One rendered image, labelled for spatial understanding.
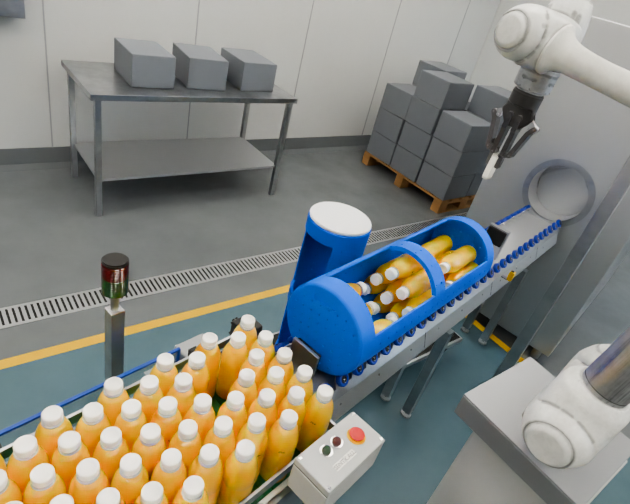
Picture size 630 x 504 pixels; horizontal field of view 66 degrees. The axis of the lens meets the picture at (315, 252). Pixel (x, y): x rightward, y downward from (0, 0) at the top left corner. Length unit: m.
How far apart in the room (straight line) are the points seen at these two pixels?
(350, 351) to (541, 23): 0.88
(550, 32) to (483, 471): 1.14
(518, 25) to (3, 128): 3.86
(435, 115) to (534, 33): 3.97
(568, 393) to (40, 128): 4.04
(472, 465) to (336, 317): 0.60
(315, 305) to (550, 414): 0.63
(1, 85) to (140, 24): 1.11
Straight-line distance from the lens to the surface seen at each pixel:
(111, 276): 1.26
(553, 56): 1.13
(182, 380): 1.18
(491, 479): 1.59
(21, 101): 4.35
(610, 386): 1.18
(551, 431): 1.19
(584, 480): 1.47
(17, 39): 4.22
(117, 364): 1.49
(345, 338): 1.34
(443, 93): 5.00
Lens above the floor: 2.00
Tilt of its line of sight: 32 degrees down
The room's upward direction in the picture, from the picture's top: 15 degrees clockwise
